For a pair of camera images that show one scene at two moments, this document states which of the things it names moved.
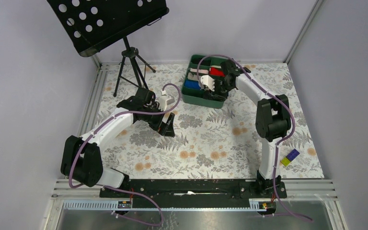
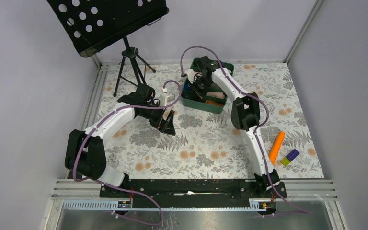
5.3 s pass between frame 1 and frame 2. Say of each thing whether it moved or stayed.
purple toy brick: stayed
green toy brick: stayed
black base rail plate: stayed
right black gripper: moved
